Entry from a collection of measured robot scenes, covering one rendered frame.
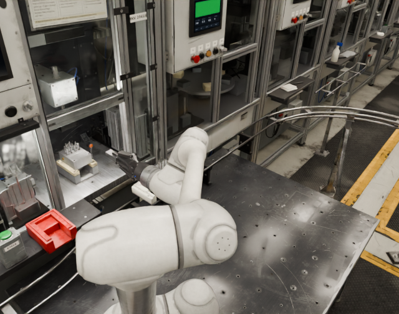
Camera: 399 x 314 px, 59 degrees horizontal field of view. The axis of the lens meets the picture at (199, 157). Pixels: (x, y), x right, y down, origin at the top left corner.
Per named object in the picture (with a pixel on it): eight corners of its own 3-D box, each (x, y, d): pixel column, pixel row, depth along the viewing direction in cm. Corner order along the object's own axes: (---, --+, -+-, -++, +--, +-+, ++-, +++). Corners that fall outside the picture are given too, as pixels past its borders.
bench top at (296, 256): (202, 531, 92) (202, 527, 90) (6, 296, 147) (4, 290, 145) (378, 225, 190) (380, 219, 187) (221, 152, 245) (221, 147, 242)
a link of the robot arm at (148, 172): (166, 166, 132) (154, 159, 135) (148, 176, 126) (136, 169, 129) (166, 185, 137) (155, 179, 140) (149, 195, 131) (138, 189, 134)
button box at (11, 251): (7, 269, 125) (-3, 246, 119) (-3, 257, 129) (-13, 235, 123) (28, 256, 131) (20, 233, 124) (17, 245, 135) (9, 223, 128)
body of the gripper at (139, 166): (154, 179, 139) (138, 170, 144) (154, 161, 135) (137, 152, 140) (140, 187, 135) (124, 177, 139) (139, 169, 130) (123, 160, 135)
